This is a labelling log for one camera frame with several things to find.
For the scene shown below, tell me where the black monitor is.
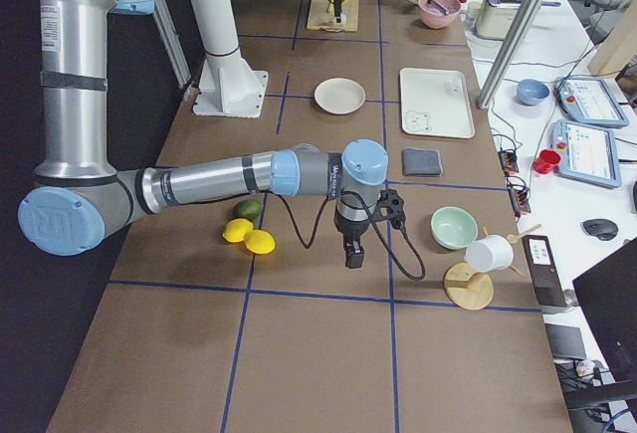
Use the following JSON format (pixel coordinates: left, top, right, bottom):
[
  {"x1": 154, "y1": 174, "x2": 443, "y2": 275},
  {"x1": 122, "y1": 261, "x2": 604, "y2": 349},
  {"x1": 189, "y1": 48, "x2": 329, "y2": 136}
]
[{"x1": 564, "y1": 240, "x2": 636, "y2": 412}]

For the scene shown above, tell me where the yellow lemon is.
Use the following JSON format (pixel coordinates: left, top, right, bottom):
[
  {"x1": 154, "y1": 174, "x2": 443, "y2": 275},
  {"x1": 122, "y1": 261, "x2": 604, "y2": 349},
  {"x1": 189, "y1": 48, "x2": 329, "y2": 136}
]
[
  {"x1": 244, "y1": 229, "x2": 276, "y2": 255},
  {"x1": 222, "y1": 218, "x2": 254, "y2": 243}
]

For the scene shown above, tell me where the mint green bowl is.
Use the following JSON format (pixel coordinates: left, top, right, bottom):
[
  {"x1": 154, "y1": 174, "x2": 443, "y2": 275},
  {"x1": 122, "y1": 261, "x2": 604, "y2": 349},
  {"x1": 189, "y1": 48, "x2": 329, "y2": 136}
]
[{"x1": 430, "y1": 206, "x2": 478, "y2": 250}]

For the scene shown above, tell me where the red cup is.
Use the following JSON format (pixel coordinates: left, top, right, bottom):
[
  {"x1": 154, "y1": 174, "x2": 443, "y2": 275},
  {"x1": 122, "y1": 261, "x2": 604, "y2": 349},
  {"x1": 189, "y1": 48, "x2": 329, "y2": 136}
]
[{"x1": 531, "y1": 148, "x2": 561, "y2": 174}]

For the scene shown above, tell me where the yellow lemon lower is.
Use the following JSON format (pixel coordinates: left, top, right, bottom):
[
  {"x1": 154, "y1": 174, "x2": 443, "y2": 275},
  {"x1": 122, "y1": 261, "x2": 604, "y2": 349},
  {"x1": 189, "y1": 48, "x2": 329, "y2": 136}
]
[{"x1": 244, "y1": 229, "x2": 276, "y2": 255}]

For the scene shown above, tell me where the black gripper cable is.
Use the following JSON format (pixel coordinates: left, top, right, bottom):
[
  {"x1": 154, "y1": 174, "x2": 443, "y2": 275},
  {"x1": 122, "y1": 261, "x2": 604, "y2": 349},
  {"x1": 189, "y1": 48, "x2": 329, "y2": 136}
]
[{"x1": 276, "y1": 188, "x2": 427, "y2": 283}]

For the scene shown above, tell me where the white mug on stand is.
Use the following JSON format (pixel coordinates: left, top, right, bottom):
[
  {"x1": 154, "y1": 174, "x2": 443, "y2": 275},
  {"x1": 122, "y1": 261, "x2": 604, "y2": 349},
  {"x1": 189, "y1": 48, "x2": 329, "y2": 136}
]
[{"x1": 464, "y1": 235, "x2": 514, "y2": 273}]

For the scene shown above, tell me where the wooden mug tree stand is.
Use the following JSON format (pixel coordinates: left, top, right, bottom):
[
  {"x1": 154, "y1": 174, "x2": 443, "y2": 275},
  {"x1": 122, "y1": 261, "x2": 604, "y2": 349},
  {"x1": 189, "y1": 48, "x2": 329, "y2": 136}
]
[{"x1": 443, "y1": 224, "x2": 541, "y2": 311}]

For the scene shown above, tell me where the folded grey cloth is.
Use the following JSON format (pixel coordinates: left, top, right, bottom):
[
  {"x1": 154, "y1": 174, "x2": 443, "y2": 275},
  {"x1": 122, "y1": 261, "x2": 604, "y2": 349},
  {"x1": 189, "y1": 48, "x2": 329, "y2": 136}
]
[{"x1": 401, "y1": 147, "x2": 443, "y2": 177}]

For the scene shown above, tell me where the pink bowl with ice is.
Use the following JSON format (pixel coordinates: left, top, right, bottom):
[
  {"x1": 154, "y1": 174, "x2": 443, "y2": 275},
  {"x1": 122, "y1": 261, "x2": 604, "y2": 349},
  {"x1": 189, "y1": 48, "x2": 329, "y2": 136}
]
[{"x1": 418, "y1": 0, "x2": 461, "y2": 29}]

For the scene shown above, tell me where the green avocado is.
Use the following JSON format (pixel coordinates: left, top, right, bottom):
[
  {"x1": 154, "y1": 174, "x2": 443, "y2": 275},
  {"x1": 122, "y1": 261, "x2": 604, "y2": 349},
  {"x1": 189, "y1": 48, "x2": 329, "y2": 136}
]
[{"x1": 233, "y1": 199, "x2": 264, "y2": 221}]

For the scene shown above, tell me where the beige round plate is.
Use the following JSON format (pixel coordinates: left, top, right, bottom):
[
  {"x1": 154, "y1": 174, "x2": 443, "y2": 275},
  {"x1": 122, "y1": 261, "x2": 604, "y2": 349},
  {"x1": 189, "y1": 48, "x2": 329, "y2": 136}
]
[{"x1": 314, "y1": 78, "x2": 366, "y2": 115}]

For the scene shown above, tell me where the white toaster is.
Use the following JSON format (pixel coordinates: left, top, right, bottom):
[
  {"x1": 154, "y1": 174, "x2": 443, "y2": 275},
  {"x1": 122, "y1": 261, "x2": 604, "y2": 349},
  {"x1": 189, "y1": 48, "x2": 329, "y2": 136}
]
[{"x1": 474, "y1": 0, "x2": 524, "y2": 41}]

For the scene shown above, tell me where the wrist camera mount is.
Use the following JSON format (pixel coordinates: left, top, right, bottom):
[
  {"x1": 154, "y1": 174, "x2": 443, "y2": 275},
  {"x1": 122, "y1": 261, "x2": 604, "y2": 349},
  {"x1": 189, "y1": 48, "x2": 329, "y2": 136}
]
[{"x1": 373, "y1": 189, "x2": 406, "y2": 231}]

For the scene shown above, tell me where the teach pendant far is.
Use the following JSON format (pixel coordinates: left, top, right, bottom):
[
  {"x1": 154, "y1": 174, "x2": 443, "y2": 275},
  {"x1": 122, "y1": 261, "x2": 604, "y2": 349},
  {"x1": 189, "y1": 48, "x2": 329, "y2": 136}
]
[{"x1": 554, "y1": 76, "x2": 629, "y2": 128}]

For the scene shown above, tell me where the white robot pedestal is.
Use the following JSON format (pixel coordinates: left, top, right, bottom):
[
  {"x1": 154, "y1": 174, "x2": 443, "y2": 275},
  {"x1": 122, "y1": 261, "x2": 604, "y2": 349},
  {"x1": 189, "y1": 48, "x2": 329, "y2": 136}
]
[{"x1": 190, "y1": 0, "x2": 269, "y2": 118}]

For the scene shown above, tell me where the blue bowl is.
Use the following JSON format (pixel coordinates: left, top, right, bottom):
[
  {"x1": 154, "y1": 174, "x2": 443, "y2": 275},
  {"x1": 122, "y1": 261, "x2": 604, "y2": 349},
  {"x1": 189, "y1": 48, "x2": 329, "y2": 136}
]
[{"x1": 516, "y1": 79, "x2": 550, "y2": 107}]

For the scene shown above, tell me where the teach pendant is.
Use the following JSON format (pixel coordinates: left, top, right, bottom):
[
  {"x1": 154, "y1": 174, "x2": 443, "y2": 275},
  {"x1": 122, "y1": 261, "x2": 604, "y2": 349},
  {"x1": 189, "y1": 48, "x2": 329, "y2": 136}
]
[
  {"x1": 554, "y1": 76, "x2": 629, "y2": 128},
  {"x1": 551, "y1": 119, "x2": 622, "y2": 188}
]

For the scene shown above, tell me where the white bear serving tray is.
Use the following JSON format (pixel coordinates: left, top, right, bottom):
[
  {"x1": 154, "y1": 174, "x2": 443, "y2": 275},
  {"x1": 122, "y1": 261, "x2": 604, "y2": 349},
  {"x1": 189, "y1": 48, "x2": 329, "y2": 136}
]
[{"x1": 399, "y1": 68, "x2": 475, "y2": 139}]

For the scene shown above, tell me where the aluminium frame post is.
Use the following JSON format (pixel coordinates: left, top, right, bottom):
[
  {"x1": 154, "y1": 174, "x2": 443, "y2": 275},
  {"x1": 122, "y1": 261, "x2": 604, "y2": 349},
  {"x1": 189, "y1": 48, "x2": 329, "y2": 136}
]
[{"x1": 476, "y1": 0, "x2": 543, "y2": 109}]

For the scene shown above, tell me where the wooden cutting board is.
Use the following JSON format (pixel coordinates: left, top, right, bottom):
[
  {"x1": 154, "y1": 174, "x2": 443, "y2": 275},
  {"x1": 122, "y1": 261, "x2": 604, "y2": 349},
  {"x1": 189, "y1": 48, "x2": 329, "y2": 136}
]
[{"x1": 307, "y1": 0, "x2": 359, "y2": 32}]

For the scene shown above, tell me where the teach pendant near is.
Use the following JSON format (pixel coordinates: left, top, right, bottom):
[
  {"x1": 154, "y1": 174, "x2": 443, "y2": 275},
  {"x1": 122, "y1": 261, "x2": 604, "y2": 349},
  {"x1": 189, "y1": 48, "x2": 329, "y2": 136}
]
[{"x1": 551, "y1": 119, "x2": 622, "y2": 188}]

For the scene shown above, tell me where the black box with label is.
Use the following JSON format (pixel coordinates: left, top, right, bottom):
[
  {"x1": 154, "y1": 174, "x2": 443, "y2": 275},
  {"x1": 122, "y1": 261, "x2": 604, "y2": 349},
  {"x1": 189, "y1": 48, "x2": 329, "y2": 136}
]
[{"x1": 523, "y1": 235, "x2": 568, "y2": 314}]

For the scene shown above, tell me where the black computer mouse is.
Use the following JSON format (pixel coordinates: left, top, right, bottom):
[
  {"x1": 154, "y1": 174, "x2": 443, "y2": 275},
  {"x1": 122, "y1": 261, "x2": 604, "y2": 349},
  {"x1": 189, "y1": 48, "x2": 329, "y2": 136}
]
[{"x1": 581, "y1": 218, "x2": 619, "y2": 241}]

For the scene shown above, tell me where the yellow lemon upper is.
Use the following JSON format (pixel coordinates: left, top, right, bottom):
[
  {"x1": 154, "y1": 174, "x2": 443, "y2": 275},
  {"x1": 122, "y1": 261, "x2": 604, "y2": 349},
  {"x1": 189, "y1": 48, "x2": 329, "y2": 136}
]
[{"x1": 222, "y1": 218, "x2": 254, "y2": 243}]

